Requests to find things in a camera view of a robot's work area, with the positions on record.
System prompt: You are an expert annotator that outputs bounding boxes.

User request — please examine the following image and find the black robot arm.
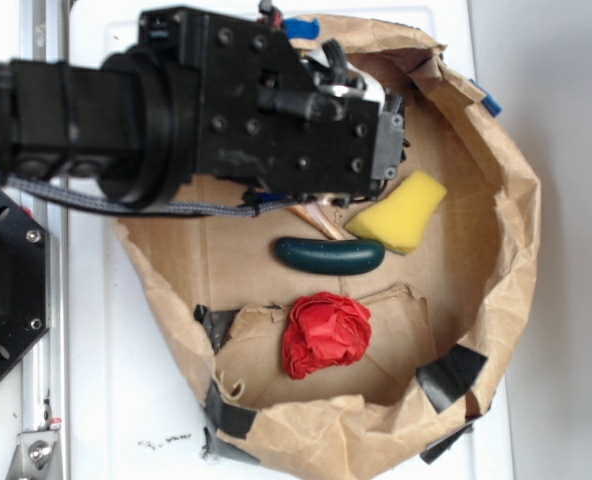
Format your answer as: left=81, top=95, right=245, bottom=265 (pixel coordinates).
left=0, top=1, right=405, bottom=217

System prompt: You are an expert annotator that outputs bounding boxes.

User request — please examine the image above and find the dark green toy cucumber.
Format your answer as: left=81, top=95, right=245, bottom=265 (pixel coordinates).
left=272, top=237, right=385, bottom=276

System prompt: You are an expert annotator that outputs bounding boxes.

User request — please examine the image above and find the red crumpled paper ball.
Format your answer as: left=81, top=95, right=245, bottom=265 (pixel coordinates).
left=282, top=292, right=372, bottom=380

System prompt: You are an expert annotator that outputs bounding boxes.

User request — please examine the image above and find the brown paper bag bin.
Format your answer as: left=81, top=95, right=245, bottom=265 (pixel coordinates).
left=114, top=14, right=541, bottom=479

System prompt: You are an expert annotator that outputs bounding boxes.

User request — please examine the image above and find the metal corner bracket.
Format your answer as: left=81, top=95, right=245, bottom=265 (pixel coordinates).
left=5, top=430, right=63, bottom=480

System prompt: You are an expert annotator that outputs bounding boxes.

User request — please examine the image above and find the grey braided cable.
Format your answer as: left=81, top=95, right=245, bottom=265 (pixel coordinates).
left=0, top=167, right=297, bottom=220

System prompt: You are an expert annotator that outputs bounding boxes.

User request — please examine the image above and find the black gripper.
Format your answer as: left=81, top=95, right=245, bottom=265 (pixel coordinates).
left=138, top=4, right=404, bottom=204

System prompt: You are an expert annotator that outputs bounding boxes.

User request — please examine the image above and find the aluminium extrusion rail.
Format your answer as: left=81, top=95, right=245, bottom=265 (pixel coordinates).
left=18, top=1, right=71, bottom=479

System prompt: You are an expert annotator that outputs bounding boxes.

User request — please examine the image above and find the yellow sponge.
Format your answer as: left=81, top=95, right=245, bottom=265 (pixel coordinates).
left=345, top=171, right=447, bottom=254

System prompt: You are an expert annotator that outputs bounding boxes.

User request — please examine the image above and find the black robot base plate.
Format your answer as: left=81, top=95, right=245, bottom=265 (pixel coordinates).
left=0, top=190, right=49, bottom=382

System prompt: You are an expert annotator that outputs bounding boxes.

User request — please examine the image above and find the tan conch seashell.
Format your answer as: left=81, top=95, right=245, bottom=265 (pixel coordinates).
left=288, top=200, right=350, bottom=241

